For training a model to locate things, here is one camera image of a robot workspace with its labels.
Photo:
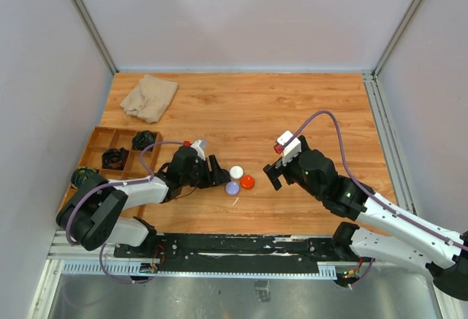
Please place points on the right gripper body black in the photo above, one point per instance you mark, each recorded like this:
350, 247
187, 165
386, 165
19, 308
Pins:
292, 171

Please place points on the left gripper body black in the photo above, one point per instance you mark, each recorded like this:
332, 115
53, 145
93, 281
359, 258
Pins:
199, 175

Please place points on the white round charging case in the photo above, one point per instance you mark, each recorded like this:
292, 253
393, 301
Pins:
236, 172

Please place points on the purple round charging case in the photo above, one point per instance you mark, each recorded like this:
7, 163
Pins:
232, 188

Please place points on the orange round charging case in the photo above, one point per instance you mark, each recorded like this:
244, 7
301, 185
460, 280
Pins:
247, 182

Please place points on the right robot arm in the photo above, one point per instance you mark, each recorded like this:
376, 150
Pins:
373, 227

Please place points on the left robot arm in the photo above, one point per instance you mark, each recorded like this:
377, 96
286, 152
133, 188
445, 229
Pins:
92, 216

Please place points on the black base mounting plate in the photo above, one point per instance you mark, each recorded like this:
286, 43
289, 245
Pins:
236, 253

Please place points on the beige folded cloth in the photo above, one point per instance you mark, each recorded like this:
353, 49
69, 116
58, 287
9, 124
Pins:
149, 99

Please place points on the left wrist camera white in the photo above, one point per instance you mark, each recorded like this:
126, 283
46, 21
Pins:
199, 146

